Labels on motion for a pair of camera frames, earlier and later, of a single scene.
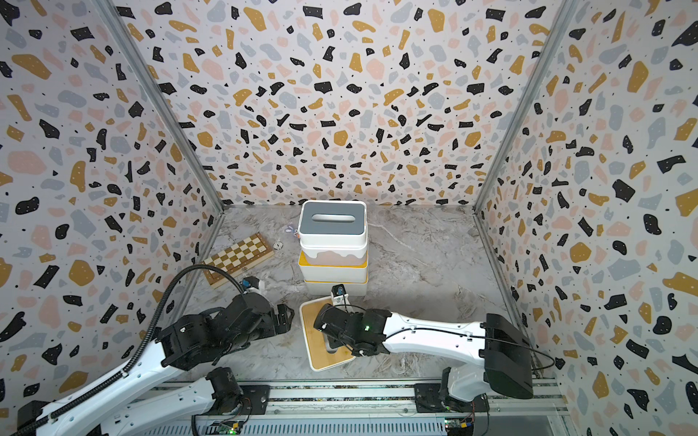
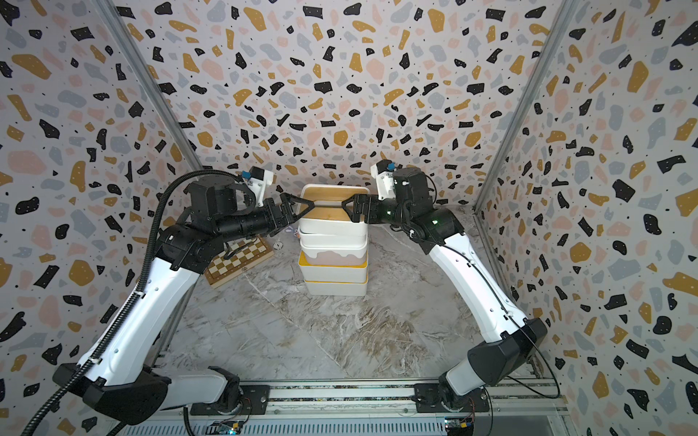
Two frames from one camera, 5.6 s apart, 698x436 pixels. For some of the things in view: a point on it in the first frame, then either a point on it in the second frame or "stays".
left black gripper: (274, 326) -> (278, 224)
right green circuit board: (459, 426) stays
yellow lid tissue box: (346, 274) stays
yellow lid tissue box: (318, 355) -> (328, 217)
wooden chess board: (237, 259) stays
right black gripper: (333, 343) -> (363, 200)
